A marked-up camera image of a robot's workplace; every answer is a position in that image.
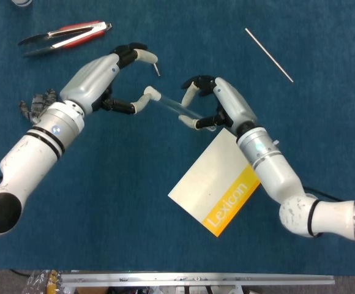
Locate white orange Lexicon book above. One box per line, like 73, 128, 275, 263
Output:
167, 127, 261, 238

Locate aluminium frame rail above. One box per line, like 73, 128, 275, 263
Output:
60, 274, 335, 287

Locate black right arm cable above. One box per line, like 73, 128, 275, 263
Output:
302, 186, 343, 202

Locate white test tube cap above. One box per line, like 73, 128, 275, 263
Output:
146, 86, 163, 101

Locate thin metal rod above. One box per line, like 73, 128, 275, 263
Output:
244, 28, 294, 83

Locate red steel kitchen tongs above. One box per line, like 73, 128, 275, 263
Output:
17, 20, 113, 58

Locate blue carpet table cover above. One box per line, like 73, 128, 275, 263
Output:
0, 0, 355, 276

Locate grey knit work glove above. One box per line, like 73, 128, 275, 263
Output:
18, 88, 59, 125

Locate clear glass test tube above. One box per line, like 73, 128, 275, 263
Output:
160, 94, 220, 133

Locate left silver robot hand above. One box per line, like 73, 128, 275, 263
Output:
59, 43, 160, 116

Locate crinkled clear plastic bag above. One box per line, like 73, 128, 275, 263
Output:
26, 269, 62, 294

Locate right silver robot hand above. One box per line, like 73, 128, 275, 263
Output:
178, 74, 258, 135

